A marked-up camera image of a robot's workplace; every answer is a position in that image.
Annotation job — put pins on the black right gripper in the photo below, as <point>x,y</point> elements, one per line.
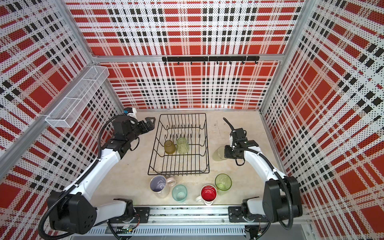
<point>227,152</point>

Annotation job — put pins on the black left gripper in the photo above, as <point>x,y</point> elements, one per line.
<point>151,126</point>

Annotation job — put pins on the pale green frosted glass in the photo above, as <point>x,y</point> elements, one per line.
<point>219,154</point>

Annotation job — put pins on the clear green glass tumbler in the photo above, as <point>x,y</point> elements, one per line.
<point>223,182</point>

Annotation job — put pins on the amber textured glass cup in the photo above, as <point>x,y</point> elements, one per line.
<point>169,147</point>

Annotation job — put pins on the green ribbed glass cup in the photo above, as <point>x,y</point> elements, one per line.
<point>182,146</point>

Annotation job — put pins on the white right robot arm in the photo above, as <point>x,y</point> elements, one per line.
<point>281,201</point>

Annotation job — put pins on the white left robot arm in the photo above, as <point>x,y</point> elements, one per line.
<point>70,211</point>

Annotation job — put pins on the red interior white mug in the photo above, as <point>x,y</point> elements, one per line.
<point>208,195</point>

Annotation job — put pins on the teal glass cup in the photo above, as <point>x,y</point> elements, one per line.
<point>179,193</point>

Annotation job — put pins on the lavender ceramic mug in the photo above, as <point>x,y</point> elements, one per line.
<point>161,186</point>

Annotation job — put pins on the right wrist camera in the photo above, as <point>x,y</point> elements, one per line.
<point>238,138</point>

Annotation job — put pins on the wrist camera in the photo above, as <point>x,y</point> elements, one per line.
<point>131,112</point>
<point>238,138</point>

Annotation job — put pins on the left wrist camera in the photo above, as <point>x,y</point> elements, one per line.
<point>131,112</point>

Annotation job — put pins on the black wire dish rack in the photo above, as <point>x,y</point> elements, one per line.
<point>171,127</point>

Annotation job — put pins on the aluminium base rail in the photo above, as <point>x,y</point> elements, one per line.
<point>216,222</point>

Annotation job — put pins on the white wire wall basket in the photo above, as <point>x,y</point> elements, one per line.
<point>69,109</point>

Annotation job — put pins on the black wall hook rail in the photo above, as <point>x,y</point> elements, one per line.
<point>212,59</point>

